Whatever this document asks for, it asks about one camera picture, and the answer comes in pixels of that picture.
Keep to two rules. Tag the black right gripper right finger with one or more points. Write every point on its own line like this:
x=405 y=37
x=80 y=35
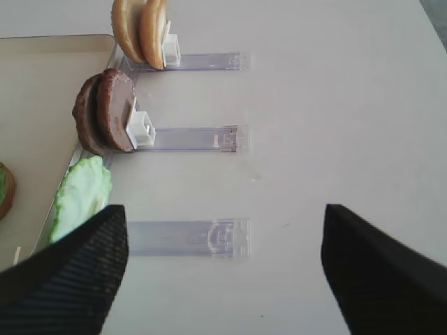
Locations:
x=381 y=286

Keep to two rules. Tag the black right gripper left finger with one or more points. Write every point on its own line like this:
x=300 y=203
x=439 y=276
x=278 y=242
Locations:
x=69 y=286

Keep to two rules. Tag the brown meat patty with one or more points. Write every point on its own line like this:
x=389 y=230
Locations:
x=115 y=96
x=85 y=116

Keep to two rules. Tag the green lettuce leaf in rack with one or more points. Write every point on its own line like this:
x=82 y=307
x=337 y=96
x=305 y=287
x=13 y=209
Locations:
x=83 y=193

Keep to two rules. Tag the green lettuce on tray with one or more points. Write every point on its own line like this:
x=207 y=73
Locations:
x=2 y=184

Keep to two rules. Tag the bottom bun on tray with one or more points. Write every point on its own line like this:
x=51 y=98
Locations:
x=10 y=193

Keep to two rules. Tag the clear acrylic right rack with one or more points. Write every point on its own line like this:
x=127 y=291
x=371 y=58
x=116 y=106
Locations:
x=227 y=139

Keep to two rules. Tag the white pusher block patty lane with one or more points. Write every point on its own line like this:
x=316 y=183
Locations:
x=140 y=129

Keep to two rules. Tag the cream plastic tray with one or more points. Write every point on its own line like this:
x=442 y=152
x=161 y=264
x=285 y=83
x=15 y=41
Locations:
x=40 y=79

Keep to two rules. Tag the white pusher block bun lane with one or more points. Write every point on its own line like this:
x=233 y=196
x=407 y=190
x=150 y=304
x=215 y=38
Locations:
x=171 y=51

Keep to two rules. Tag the rear bun slice right rack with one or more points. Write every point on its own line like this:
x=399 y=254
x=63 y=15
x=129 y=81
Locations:
x=125 y=20

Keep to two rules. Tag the bun slice rack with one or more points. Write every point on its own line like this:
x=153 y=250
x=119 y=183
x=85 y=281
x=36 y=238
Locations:
x=125 y=20
x=152 y=28

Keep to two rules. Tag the front bun slice right rack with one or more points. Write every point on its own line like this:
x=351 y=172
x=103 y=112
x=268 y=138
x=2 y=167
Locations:
x=152 y=28

